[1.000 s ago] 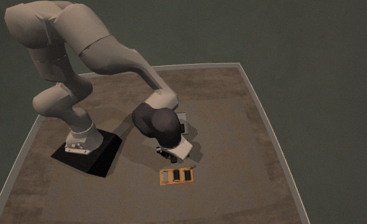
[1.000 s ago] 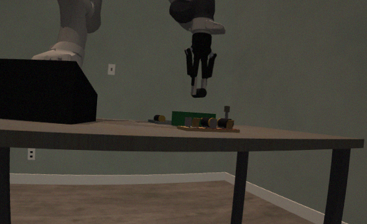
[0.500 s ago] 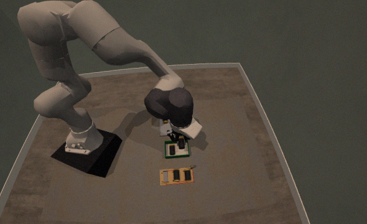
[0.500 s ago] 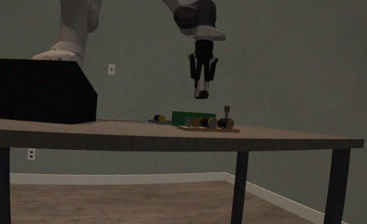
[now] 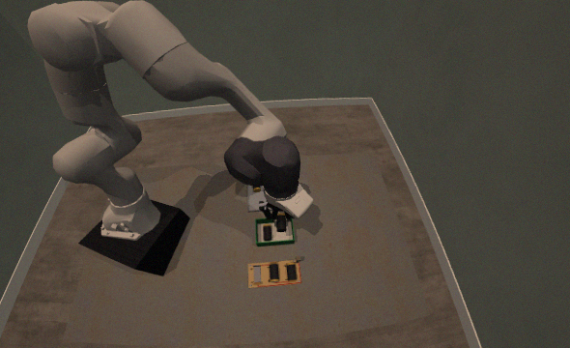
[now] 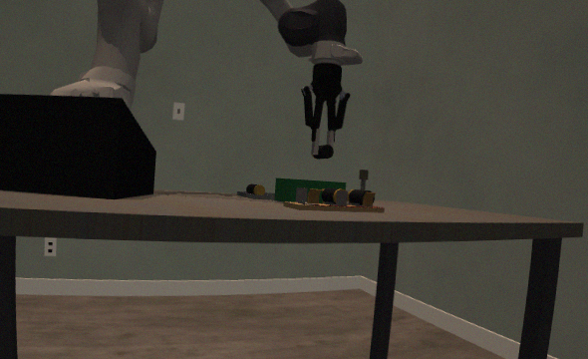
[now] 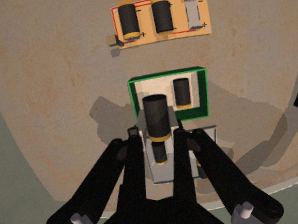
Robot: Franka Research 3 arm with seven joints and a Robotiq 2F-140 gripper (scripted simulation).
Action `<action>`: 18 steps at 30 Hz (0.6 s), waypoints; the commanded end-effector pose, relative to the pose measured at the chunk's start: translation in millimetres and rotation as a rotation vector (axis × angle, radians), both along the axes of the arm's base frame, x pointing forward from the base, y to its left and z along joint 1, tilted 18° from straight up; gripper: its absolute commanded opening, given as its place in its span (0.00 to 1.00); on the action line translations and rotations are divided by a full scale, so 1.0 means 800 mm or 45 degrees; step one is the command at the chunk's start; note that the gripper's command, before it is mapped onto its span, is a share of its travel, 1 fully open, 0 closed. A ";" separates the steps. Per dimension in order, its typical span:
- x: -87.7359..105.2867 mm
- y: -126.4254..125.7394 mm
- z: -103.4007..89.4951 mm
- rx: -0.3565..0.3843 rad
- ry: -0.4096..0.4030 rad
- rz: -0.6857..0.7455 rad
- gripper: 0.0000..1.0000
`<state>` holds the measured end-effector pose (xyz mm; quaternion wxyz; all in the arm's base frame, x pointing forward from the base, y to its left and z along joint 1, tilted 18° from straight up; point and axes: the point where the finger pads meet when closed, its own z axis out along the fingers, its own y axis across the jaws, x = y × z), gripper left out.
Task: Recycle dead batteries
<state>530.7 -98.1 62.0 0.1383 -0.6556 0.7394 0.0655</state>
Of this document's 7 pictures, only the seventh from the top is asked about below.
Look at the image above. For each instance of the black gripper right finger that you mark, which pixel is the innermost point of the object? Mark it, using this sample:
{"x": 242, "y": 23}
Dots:
{"x": 248, "y": 203}

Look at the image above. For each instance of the grey square tray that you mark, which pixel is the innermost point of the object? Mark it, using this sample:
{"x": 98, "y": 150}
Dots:
{"x": 164, "y": 174}

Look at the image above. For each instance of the green open-top box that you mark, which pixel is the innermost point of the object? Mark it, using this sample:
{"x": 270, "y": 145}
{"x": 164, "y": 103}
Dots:
{"x": 162, "y": 83}

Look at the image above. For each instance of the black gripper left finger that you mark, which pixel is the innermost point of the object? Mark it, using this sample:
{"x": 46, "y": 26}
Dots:
{"x": 94, "y": 192}

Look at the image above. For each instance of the black battery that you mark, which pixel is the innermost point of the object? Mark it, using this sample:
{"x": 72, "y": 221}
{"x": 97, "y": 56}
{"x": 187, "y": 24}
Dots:
{"x": 201, "y": 172}
{"x": 162, "y": 15}
{"x": 159, "y": 152}
{"x": 182, "y": 93}
{"x": 129, "y": 21}
{"x": 157, "y": 118}

